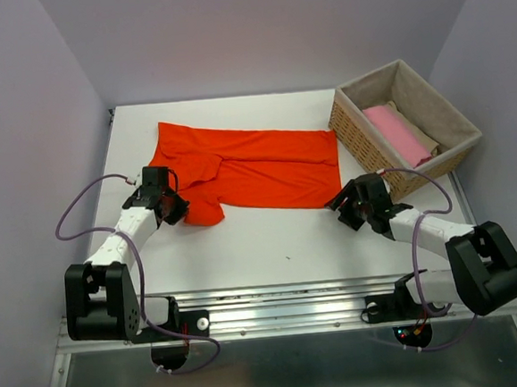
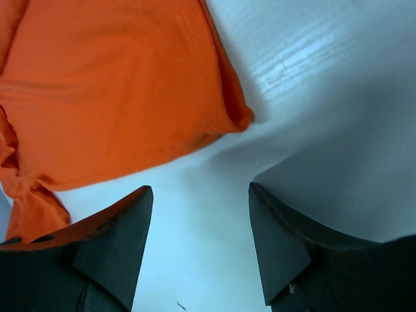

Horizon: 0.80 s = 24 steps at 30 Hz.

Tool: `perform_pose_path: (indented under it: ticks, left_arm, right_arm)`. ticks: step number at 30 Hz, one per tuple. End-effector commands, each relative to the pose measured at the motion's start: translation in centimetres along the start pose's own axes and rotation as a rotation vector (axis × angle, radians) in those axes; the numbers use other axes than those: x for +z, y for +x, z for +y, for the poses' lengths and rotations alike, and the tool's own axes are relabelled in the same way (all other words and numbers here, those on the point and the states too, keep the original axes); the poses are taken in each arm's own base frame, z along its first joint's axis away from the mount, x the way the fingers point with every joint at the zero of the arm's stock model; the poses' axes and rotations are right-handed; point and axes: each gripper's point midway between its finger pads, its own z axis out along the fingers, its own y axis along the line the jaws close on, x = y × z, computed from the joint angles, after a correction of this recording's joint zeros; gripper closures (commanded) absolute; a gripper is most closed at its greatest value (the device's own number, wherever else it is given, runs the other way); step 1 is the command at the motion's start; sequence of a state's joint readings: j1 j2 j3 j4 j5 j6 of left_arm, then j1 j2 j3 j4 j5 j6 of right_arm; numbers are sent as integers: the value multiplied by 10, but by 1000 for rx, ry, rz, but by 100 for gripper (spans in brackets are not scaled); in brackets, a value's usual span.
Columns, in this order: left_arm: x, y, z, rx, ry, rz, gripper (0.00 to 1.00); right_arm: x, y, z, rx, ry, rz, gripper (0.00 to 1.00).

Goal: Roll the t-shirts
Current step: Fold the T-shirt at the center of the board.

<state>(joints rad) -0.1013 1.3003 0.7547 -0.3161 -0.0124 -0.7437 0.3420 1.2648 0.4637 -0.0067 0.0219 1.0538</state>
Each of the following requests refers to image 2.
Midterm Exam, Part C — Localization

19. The orange t shirt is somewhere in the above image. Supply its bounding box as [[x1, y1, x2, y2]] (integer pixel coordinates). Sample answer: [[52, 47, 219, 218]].
[[1, 1, 253, 242]]

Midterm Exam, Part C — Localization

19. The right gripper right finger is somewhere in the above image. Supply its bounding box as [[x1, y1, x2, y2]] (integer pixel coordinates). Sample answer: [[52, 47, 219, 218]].
[[248, 183, 415, 311]]

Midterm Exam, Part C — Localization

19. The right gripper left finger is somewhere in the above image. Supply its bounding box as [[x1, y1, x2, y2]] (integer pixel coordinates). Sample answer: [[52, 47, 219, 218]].
[[1, 186, 153, 311]]

